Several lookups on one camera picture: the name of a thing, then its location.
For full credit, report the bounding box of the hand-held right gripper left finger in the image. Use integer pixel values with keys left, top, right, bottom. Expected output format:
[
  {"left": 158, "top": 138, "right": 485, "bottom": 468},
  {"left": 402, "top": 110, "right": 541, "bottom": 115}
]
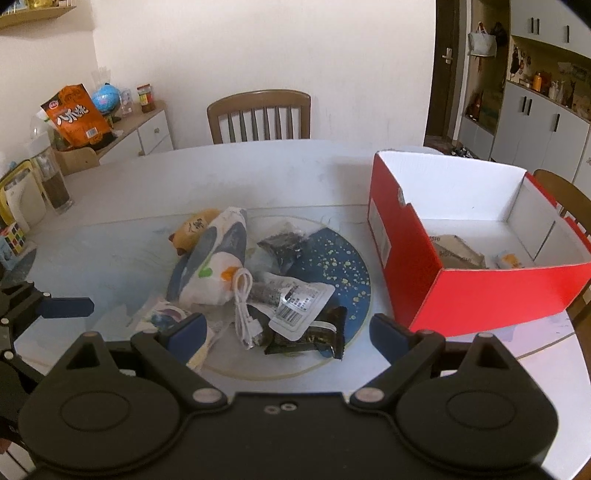
[{"left": 65, "top": 314, "right": 230, "bottom": 409}]

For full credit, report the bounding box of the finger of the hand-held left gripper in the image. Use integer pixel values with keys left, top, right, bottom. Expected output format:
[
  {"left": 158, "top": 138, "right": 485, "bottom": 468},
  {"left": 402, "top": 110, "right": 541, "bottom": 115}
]
[{"left": 0, "top": 279, "right": 95, "bottom": 333}]

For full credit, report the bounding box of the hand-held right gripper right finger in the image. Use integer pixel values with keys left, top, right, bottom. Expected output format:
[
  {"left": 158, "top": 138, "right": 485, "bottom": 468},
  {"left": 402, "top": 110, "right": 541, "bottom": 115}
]
[{"left": 349, "top": 314, "right": 520, "bottom": 409}]

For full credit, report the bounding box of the small bag with blue print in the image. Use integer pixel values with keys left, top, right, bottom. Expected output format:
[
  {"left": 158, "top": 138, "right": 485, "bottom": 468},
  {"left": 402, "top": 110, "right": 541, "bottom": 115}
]
[{"left": 139, "top": 298, "right": 218, "bottom": 370}]

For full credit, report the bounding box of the white cable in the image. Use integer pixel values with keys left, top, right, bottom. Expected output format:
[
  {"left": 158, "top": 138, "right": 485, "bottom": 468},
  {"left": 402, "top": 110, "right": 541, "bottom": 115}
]
[{"left": 232, "top": 269, "right": 259, "bottom": 349}]

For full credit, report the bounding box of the white blue plastic bag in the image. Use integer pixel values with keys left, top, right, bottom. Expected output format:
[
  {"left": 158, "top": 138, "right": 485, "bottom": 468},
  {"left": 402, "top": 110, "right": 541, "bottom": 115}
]
[{"left": 166, "top": 207, "right": 252, "bottom": 305}]

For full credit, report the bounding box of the black glossy wrapper packet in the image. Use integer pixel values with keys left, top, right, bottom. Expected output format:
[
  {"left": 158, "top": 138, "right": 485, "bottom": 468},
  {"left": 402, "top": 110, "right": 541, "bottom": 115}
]
[{"left": 252, "top": 305, "right": 348, "bottom": 360}]

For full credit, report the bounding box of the clear packet with barcode label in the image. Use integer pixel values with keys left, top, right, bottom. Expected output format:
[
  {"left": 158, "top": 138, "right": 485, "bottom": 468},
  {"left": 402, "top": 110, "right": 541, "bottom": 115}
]
[{"left": 249, "top": 272, "right": 335, "bottom": 330}]

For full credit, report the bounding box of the red cardboard box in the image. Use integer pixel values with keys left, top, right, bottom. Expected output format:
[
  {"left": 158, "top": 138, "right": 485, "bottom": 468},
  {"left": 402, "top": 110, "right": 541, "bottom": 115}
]
[{"left": 368, "top": 150, "right": 591, "bottom": 337}]

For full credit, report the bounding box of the white desktop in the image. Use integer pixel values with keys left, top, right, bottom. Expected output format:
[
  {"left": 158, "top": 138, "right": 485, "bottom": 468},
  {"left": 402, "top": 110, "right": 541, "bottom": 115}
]
[{"left": 0, "top": 141, "right": 591, "bottom": 384}]

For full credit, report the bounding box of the puzzle cube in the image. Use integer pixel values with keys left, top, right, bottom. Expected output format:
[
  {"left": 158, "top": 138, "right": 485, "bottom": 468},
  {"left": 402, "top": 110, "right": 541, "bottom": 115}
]
[{"left": 0, "top": 222, "right": 29, "bottom": 257}]

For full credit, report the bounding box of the blue speckled round plate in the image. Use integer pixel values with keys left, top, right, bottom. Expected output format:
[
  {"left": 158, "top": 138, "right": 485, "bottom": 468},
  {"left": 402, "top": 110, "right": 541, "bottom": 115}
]
[{"left": 161, "top": 217, "right": 373, "bottom": 380}]

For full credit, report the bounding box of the yellow plush toy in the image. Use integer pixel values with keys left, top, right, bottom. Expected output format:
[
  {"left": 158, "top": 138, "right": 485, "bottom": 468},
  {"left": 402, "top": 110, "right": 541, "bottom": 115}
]
[{"left": 168, "top": 209, "right": 221, "bottom": 256}]

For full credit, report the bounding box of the beige paper packet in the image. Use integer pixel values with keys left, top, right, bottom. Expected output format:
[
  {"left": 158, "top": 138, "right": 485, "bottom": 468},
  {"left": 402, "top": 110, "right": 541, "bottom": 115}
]
[{"left": 427, "top": 234, "right": 488, "bottom": 269}]

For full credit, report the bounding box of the yellow white kettle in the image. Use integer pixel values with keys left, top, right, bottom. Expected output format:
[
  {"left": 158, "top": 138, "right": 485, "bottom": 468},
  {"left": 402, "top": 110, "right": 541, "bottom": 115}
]
[{"left": 0, "top": 159, "right": 47, "bottom": 232}]

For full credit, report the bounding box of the plastic bottle with dark drink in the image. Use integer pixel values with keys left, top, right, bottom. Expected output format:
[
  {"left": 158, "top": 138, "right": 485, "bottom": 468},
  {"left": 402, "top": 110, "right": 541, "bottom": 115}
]
[{"left": 30, "top": 115, "right": 75, "bottom": 215}]

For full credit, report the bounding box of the black crinkled snack packet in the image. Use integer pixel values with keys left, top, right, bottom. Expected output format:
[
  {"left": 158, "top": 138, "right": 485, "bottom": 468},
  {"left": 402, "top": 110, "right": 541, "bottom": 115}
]
[{"left": 256, "top": 222, "right": 324, "bottom": 273}]

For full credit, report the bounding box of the small yellow white packet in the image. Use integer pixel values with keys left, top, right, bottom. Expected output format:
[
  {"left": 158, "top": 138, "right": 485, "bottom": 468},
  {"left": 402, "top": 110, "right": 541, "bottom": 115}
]
[{"left": 495, "top": 250, "right": 527, "bottom": 269}]

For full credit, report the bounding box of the small wooden box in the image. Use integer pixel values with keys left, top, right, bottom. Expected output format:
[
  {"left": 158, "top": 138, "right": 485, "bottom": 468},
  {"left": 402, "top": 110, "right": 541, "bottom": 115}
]
[{"left": 55, "top": 147, "right": 100, "bottom": 176}]

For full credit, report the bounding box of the orange snack bag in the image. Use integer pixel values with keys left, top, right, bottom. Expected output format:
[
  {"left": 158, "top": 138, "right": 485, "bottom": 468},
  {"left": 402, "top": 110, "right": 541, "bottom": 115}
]
[{"left": 41, "top": 84, "right": 112, "bottom": 149}]

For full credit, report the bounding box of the white sideboard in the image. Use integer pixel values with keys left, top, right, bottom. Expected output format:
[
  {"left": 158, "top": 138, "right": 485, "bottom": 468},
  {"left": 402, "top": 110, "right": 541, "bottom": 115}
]
[{"left": 55, "top": 99, "right": 175, "bottom": 176}]

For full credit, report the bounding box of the small blue globe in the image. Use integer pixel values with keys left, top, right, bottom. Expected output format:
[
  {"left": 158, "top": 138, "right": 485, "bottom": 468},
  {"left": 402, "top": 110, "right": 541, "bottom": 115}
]
[{"left": 91, "top": 83, "right": 116, "bottom": 127}]

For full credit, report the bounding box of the jar with red lid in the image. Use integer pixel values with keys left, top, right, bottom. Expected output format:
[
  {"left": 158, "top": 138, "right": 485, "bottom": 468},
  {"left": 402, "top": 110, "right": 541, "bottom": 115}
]
[{"left": 137, "top": 84, "right": 157, "bottom": 114}]

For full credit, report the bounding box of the wooden chair with slats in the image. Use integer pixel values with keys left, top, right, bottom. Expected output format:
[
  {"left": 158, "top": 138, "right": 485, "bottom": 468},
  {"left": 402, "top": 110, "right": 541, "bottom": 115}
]
[
  {"left": 207, "top": 90, "right": 312, "bottom": 145},
  {"left": 533, "top": 169, "right": 591, "bottom": 356}
]

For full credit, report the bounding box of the dark brown door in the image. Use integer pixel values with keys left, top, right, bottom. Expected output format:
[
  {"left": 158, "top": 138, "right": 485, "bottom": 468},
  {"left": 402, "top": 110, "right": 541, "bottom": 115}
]
[{"left": 427, "top": 0, "right": 467, "bottom": 144}]

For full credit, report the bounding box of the grey tote bag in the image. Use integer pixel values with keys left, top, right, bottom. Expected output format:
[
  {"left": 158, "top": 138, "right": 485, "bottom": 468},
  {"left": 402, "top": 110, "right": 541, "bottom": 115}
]
[{"left": 468, "top": 22, "right": 498, "bottom": 57}]

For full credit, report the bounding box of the grey wall cabinet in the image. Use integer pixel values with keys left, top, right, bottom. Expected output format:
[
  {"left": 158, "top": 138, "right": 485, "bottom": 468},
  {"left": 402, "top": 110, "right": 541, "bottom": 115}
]
[{"left": 455, "top": 0, "right": 591, "bottom": 185}]

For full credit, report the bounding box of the wooden wall shelf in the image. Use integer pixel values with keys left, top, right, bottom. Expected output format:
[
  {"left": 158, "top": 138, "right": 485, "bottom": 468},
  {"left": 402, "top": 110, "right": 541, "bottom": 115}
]
[{"left": 0, "top": 0, "right": 77, "bottom": 31}]

